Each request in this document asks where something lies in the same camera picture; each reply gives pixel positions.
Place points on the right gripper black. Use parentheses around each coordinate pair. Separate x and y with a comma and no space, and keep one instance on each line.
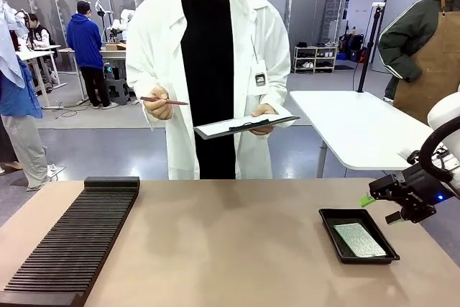
(420,195)

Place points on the green printed circuit board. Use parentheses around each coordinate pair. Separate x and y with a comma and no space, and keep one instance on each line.
(359,240)

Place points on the grey clipboard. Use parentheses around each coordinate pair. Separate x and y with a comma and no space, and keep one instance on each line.
(215,133)

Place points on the dark red pen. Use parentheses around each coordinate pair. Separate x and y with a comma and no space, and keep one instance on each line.
(163,100)

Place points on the person's right forearm white sleeve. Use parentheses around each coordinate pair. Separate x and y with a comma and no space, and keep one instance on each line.
(140,77)

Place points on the person's left forearm white sleeve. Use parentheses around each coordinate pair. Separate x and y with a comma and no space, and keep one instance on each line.
(278,84)

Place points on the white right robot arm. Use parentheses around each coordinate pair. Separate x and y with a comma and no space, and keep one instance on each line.
(443,109)

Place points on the black ribbed PCB rack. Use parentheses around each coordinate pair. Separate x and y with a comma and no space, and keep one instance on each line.
(72,235)

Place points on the person's left hand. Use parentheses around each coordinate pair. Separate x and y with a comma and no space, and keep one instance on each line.
(265,110)

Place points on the person's right hand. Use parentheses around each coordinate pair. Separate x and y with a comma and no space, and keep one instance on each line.
(160,104)

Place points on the black plastic tray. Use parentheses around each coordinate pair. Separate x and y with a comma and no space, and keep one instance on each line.
(330,220)

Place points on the white rounded side table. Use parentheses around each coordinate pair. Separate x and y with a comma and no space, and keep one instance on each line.
(352,123)

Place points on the black tripod stand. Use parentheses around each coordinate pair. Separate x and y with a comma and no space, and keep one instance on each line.
(367,55)

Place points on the person in brown apron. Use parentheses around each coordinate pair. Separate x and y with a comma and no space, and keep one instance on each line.
(427,51)

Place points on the black bags pile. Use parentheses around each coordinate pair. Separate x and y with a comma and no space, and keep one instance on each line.
(352,48)

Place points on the white shoe shelf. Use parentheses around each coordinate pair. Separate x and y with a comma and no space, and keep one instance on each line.
(315,58)

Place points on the white ID badge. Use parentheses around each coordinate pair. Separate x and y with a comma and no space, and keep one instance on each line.
(260,73)

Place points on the white paper sheet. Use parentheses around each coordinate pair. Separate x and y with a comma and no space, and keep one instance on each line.
(223,126)

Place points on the person in white lab coat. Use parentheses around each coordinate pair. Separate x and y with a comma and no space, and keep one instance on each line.
(208,69)

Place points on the black step stool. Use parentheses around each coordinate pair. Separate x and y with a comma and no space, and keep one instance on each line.
(118,86)

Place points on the white office desk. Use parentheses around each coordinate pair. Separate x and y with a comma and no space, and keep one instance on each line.
(111,53)
(36,55)

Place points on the cardboard box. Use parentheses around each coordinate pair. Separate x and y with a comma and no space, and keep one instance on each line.
(114,46)

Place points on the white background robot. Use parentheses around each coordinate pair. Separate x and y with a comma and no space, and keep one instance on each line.
(120,21)

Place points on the person in blue hoodie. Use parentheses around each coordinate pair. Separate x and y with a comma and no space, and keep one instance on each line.
(86,41)

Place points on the person in light blue shirt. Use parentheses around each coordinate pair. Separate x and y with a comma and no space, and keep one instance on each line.
(18,105)

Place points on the seated person black white jacket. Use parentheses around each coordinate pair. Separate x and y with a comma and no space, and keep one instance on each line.
(37,32)

